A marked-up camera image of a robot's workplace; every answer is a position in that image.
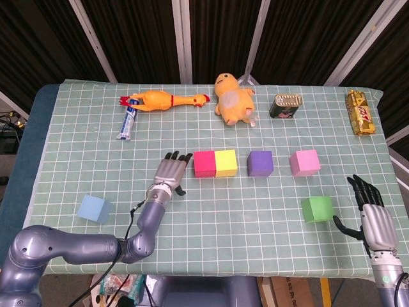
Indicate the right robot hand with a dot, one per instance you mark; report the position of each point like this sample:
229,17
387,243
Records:
380,227

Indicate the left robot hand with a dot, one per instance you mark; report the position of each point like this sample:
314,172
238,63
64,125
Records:
169,172

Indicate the magenta red foam cube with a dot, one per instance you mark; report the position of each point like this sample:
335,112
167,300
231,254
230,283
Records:
204,164

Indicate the yellow foam cube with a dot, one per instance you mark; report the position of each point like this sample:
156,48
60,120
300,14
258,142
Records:
226,163

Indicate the green foam cube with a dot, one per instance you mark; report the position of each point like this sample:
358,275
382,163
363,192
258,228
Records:
318,209

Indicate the light blue foam cube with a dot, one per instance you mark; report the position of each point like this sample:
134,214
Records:
92,209

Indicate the purple foam cube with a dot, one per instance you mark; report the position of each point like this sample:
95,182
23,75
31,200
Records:
259,163

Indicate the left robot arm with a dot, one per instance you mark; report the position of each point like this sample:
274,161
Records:
64,246

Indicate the white blue toothpaste tube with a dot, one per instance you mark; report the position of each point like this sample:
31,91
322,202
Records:
126,126

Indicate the orange rubber chicken toy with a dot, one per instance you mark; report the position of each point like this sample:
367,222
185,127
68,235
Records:
156,100

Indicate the green checkered tablecloth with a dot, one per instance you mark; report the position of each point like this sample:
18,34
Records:
223,224

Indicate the yellow plush toy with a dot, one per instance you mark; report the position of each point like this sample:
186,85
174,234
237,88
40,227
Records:
233,99

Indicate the pink foam cube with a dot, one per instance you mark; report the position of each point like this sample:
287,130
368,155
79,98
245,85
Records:
305,162

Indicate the brown cardboard box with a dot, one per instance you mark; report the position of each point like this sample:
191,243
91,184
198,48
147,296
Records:
287,292

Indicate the gold snack package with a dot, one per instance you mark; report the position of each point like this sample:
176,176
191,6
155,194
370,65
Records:
361,115

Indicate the grey-blue robot torso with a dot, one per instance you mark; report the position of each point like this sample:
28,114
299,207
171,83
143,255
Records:
204,292

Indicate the colourful snack bag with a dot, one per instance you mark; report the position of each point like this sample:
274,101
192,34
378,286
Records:
112,286

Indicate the dark green meat can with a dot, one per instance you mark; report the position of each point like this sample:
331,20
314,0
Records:
284,107

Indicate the blue table pad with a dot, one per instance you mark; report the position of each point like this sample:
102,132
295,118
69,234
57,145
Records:
41,102

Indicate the black electronics box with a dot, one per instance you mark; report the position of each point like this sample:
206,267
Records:
8,142

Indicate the white metal frame post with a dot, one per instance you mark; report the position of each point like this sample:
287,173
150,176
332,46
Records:
399,160
399,134
92,41
254,41
182,41
12,104
361,41

